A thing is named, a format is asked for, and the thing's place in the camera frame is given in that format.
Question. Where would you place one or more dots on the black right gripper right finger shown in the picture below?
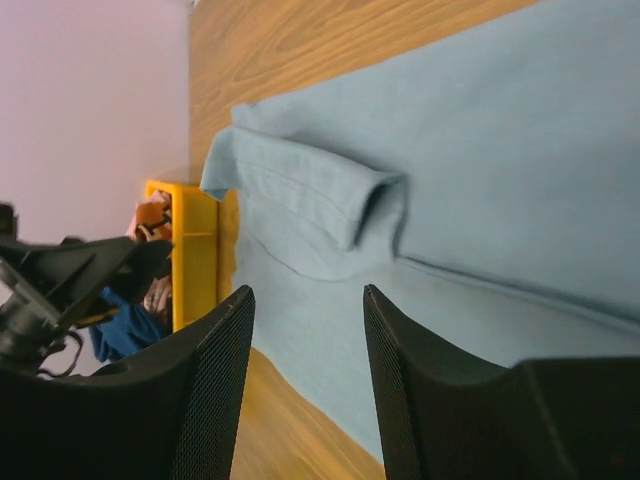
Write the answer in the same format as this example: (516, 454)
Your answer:
(444, 413)

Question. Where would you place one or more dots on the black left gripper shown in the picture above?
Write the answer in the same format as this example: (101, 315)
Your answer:
(65, 282)

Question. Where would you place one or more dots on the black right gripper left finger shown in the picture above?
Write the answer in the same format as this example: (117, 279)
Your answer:
(170, 411)

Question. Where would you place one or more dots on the light blue t shirt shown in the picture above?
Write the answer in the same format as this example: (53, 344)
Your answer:
(488, 184)

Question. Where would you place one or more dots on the dark blue shirt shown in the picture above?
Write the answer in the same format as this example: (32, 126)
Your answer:
(129, 331)

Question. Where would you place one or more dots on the patterned pink shirt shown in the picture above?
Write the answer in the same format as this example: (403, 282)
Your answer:
(152, 221)

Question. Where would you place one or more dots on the yellow plastic bin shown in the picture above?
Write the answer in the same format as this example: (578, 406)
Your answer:
(195, 257)

